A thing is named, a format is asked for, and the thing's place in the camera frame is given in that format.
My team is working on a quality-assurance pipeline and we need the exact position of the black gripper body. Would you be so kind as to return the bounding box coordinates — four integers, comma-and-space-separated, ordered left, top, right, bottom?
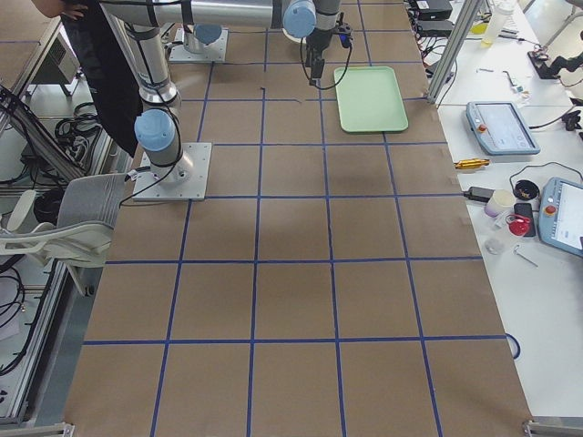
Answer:
304, 45, 325, 78

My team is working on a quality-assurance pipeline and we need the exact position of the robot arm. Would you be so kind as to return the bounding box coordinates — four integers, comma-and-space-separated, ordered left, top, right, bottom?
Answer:
180, 1, 342, 86
100, 1, 287, 127

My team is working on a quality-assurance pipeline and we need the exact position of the light green tray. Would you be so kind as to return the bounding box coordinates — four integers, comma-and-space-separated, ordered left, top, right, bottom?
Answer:
334, 66, 409, 133

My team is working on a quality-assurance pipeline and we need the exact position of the black device box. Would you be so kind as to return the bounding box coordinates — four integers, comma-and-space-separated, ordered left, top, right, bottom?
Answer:
407, 0, 454, 37

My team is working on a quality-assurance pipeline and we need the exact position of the gold metal cylinder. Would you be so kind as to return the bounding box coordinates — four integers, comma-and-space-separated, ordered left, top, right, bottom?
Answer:
454, 158, 490, 170

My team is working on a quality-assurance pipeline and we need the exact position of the translucent plastic bottle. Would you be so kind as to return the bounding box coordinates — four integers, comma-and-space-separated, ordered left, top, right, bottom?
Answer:
481, 0, 517, 47

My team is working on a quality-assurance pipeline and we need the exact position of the upper teach pendant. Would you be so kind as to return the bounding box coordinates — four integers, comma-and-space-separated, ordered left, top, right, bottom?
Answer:
465, 101, 540, 156

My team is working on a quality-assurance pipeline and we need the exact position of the teach pendant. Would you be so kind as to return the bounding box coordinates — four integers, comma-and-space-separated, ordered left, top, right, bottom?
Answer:
465, 101, 540, 156
538, 177, 583, 257

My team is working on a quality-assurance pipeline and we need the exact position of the person in black clothes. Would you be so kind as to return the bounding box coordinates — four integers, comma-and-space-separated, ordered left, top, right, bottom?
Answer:
33, 0, 143, 157

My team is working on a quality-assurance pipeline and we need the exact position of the black power adapter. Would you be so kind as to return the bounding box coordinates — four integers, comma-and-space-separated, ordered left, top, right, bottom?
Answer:
463, 186, 495, 203

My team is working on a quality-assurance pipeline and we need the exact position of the white lavender cup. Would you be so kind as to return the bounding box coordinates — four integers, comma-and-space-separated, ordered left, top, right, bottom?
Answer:
484, 189, 516, 218

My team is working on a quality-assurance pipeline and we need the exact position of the black round dish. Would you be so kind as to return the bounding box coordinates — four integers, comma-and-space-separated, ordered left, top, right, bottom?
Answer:
513, 179, 540, 201

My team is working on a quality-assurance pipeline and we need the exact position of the black smartphone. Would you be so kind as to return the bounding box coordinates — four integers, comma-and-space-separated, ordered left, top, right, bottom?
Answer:
514, 202, 537, 238

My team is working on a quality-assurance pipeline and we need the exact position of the red round object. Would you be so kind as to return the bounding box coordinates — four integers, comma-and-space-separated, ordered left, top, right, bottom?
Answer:
506, 213, 531, 237

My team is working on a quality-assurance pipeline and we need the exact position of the grey office chair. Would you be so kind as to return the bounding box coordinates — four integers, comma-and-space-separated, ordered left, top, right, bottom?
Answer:
1, 173, 126, 296

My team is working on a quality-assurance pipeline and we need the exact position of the silver allen key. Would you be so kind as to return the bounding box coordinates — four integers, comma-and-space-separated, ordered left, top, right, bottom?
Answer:
513, 245, 538, 269

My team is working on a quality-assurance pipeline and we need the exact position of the lower teach pendant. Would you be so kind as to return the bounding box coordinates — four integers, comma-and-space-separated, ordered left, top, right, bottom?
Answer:
538, 177, 583, 257

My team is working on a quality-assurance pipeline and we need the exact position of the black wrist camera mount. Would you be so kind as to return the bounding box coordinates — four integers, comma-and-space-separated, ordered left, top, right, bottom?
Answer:
332, 23, 353, 49

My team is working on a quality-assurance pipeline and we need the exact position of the black braided left cable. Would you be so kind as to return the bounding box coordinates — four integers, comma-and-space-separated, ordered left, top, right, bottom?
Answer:
298, 36, 354, 91

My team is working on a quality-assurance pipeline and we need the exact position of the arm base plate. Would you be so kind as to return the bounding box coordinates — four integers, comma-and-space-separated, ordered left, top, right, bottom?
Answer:
169, 28, 229, 64
133, 142, 212, 201

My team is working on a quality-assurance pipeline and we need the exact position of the aluminium frame post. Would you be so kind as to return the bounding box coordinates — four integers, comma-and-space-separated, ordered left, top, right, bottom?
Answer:
426, 0, 481, 103

